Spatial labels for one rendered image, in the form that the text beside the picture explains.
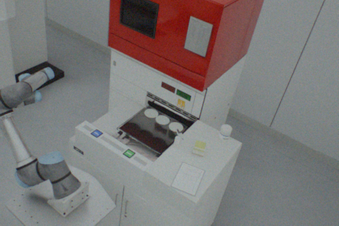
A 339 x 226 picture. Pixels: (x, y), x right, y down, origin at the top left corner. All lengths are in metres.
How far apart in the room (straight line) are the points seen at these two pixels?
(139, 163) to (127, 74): 0.84
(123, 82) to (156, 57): 0.48
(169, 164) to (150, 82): 0.72
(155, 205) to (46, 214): 0.61
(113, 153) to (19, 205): 0.57
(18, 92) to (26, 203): 0.60
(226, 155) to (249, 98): 1.82
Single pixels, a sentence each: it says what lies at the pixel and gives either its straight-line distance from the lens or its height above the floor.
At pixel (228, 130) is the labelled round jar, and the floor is 1.06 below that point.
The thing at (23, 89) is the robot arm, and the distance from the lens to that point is 1.98.
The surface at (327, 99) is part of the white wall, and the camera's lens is 3.74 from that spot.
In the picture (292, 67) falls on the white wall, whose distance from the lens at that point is 3.68.
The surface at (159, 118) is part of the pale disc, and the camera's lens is 2.49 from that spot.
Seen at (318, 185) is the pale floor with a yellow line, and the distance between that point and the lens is 3.83.
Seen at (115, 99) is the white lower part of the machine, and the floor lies 0.74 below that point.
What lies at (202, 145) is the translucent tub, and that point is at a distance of 2.16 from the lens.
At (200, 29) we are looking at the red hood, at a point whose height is 1.63.
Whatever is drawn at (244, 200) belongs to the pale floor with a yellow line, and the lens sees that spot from 3.35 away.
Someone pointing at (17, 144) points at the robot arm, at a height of 1.11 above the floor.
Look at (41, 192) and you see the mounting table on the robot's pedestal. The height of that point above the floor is 0.82.
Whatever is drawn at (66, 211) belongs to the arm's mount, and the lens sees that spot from 2.03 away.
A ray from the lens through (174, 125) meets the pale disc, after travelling 2.46.
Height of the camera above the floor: 2.49
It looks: 36 degrees down
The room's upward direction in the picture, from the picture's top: 10 degrees clockwise
